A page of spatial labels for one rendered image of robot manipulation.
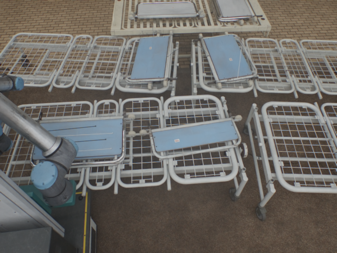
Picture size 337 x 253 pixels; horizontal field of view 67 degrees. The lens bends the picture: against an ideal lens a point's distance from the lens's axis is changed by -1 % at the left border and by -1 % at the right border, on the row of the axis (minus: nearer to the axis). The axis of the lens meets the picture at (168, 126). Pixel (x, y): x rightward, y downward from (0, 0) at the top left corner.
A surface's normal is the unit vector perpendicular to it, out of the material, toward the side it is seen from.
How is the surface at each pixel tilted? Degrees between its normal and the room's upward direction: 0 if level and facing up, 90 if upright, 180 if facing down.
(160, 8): 6
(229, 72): 5
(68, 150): 56
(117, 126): 5
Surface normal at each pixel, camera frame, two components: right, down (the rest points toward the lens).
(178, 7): 0.00, -0.69
